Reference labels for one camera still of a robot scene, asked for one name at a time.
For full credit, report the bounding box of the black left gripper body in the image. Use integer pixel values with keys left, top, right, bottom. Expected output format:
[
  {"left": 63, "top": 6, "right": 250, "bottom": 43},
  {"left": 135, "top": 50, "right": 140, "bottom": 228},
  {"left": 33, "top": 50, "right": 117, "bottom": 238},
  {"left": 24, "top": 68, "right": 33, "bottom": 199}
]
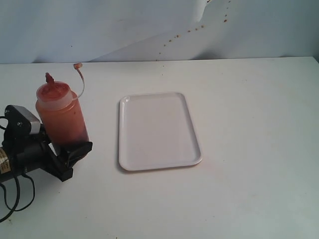
[{"left": 14, "top": 141, "right": 73, "bottom": 182}]

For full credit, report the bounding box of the red sauce squeeze bottle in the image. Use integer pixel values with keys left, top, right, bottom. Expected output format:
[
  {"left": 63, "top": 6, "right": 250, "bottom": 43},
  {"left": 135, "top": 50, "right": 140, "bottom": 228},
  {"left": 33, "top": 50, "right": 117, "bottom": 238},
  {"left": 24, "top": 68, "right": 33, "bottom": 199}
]
[{"left": 35, "top": 72, "right": 89, "bottom": 147}]

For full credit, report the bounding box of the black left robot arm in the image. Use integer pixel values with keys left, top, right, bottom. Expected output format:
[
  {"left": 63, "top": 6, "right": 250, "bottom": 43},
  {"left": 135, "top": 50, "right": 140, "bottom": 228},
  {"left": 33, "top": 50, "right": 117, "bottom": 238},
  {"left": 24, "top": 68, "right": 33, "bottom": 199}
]
[{"left": 0, "top": 124, "right": 93, "bottom": 182}]

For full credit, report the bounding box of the white rectangular plastic tray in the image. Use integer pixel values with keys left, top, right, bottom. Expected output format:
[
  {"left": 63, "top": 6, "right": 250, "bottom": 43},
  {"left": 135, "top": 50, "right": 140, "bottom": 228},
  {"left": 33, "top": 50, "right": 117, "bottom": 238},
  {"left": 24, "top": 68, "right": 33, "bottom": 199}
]
[{"left": 118, "top": 92, "right": 202, "bottom": 172}]

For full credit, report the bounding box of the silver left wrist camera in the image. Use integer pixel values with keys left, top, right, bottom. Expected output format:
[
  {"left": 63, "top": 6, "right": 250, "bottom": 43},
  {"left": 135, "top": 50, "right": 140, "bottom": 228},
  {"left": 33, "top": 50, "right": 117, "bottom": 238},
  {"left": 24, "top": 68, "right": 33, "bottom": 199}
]
[{"left": 4, "top": 105, "right": 41, "bottom": 137}]

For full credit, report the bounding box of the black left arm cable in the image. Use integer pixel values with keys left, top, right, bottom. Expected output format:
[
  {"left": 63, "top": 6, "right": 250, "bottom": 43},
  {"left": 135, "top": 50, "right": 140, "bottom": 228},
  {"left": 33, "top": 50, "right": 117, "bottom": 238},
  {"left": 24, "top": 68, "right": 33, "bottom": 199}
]
[{"left": 0, "top": 116, "right": 36, "bottom": 222}]

